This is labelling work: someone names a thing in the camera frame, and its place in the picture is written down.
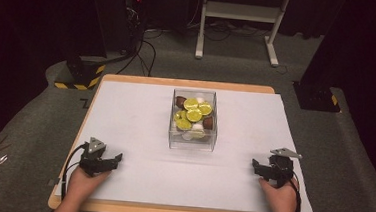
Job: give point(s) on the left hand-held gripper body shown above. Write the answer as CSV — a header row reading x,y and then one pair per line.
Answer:
x,y
93,161

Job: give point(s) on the white metal stand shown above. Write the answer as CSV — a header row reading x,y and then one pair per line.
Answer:
x,y
239,12

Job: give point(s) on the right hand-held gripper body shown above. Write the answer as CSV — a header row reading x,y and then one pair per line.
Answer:
x,y
280,167

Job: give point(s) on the dark curtain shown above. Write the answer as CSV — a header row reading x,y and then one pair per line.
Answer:
x,y
13,40
370,48

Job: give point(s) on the clear plastic box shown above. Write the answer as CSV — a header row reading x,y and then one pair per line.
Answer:
x,y
191,143

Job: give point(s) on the black equipment rack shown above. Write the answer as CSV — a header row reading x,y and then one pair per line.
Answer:
x,y
115,14

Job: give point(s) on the person's left hand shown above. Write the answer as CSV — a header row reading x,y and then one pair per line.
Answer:
x,y
81,185

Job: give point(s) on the person's right hand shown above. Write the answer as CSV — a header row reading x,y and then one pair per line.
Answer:
x,y
279,201

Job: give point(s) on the black yellow striped stand base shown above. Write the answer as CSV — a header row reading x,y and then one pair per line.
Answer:
x,y
86,75
317,96

